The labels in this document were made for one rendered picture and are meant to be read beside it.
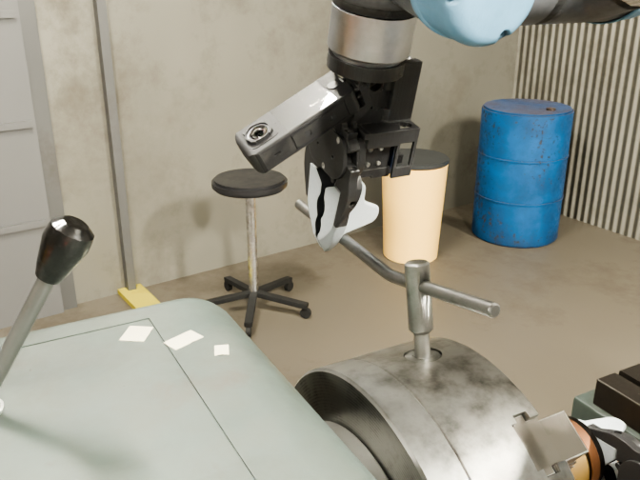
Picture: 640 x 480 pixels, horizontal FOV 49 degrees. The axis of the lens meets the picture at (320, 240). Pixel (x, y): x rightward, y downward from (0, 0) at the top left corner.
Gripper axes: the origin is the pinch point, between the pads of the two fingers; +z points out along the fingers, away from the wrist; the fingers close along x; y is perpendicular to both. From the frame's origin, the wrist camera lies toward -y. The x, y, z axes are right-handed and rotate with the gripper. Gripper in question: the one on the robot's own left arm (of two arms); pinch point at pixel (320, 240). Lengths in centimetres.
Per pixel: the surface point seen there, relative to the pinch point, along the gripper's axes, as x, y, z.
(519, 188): 191, 248, 144
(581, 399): -7, 48, 36
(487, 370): -22.2, 4.5, -0.3
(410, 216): 196, 179, 153
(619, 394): -12, 48, 30
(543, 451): -30.0, 4.6, 1.5
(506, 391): -25.0, 4.3, -0.4
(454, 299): -19.9, 0.8, -7.3
